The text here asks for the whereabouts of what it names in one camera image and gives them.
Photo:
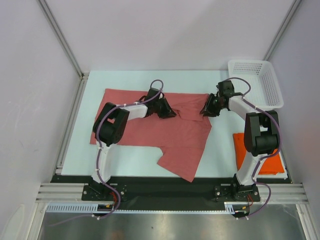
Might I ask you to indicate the aluminium corner post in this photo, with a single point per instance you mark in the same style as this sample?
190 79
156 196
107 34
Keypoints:
53 23
288 18

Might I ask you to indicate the right aluminium corner post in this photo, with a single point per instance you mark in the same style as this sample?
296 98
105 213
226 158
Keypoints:
288 18

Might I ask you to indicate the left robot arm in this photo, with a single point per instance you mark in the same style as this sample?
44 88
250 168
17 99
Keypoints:
110 125

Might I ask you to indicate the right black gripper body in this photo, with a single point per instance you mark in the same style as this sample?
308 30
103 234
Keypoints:
214 106

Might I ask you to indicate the pink red t shirt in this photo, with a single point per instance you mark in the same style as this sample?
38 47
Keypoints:
182 139

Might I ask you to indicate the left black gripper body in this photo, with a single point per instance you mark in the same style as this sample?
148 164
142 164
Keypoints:
158 106

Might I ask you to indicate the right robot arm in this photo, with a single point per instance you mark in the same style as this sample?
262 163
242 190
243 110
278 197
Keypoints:
262 137

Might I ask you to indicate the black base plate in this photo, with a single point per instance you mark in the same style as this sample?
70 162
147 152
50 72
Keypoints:
165 193

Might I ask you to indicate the white plastic basket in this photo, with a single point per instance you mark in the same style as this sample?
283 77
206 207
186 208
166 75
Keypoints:
258 81

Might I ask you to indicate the folded orange t shirt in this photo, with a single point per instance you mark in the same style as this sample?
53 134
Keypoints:
271 166

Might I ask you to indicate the left aluminium corner post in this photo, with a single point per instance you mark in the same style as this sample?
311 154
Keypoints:
53 23

